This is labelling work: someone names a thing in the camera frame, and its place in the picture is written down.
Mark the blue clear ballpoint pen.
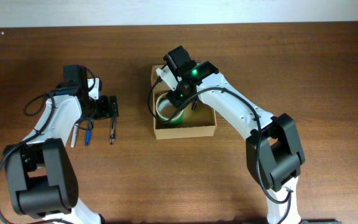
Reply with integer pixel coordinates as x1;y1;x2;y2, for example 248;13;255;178
85;120;93;147

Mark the dark grey ballpoint pen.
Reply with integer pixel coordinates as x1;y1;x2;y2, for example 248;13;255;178
109;118;116;145

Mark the green tape roll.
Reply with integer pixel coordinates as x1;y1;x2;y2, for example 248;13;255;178
155;93;185;126

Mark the open cardboard box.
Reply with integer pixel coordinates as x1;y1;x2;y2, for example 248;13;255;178
150;65;217;140

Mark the cream masking tape roll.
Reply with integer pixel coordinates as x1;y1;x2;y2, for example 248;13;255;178
155;91;181;123

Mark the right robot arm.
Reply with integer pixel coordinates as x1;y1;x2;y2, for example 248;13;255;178
157;46;305;223

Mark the black cap white marker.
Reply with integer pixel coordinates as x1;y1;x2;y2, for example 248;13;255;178
70;124;79;147

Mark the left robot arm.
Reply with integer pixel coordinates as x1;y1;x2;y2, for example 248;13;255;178
0;65;119;223

